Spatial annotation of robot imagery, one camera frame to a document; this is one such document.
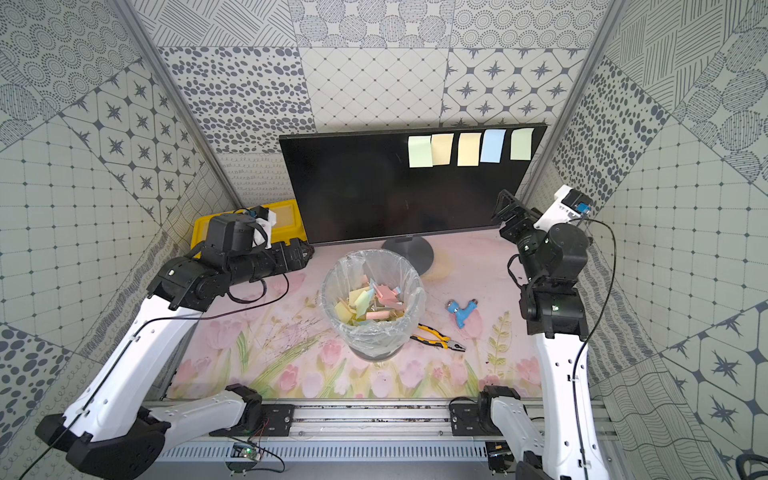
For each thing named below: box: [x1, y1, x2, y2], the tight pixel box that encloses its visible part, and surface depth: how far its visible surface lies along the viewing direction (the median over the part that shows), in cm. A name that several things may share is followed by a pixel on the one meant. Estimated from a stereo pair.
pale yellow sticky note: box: [431, 133, 455, 166], surface depth 68 cm
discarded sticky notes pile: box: [334, 275, 405, 326], surface depth 80 cm
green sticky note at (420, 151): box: [408, 135, 433, 168], surface depth 66 cm
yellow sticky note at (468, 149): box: [457, 132, 482, 167], surface depth 69 cm
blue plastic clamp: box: [446, 298, 479, 329], surface depth 94 cm
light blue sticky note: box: [480, 129, 507, 163], surface depth 69 cm
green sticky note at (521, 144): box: [510, 128, 535, 161], surface depth 70 cm
